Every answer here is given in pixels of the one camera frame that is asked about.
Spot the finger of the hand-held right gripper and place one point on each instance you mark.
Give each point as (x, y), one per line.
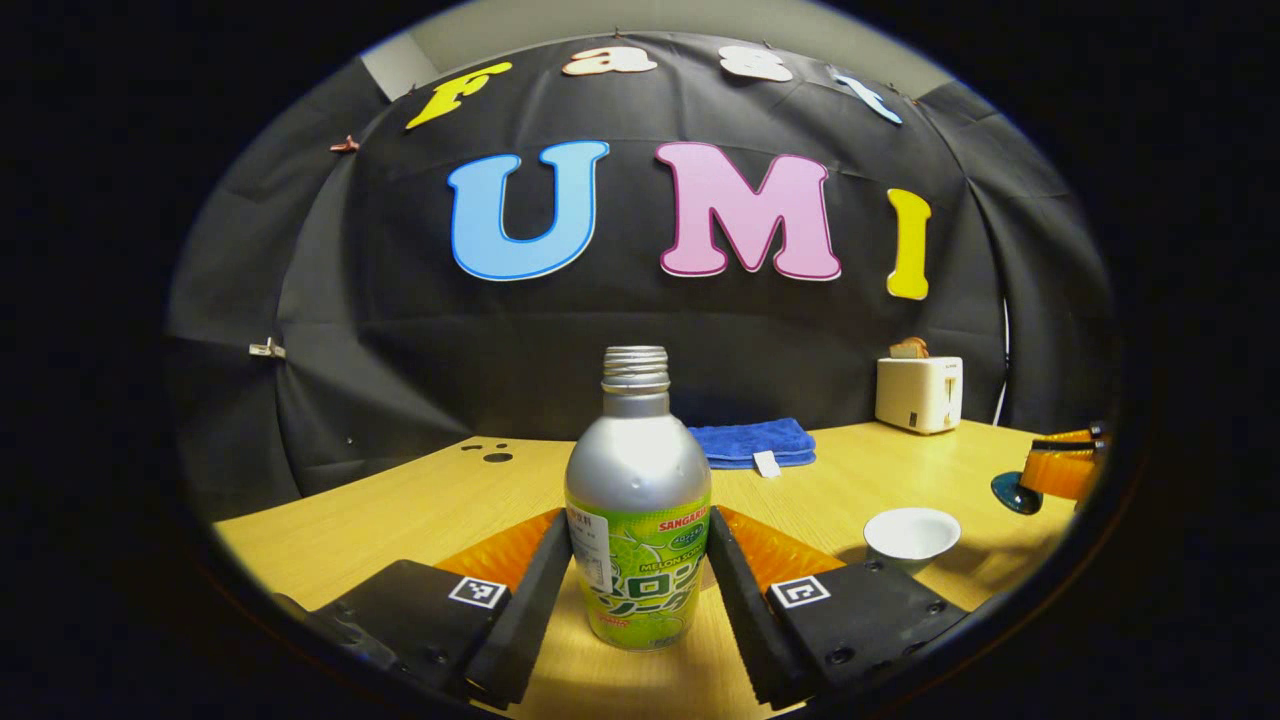
(1070, 437)
(1060, 472)

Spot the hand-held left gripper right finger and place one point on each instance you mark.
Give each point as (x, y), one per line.
(745, 620)

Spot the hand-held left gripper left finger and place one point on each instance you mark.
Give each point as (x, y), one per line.
(530, 620)

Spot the white teacup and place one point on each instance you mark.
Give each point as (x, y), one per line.
(910, 530)

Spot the silver green label water bottle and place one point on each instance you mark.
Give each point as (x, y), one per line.
(635, 470)

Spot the white toaster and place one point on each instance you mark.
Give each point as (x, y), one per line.
(915, 395)

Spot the folded blue towel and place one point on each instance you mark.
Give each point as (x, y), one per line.
(750, 440)

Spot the bread slice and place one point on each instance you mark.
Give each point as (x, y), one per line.
(908, 349)

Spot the black backdrop cloth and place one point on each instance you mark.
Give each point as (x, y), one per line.
(500, 340)

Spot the silver cloth clip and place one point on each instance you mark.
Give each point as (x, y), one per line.
(267, 349)

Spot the red cloth clip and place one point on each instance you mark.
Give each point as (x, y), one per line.
(345, 145)

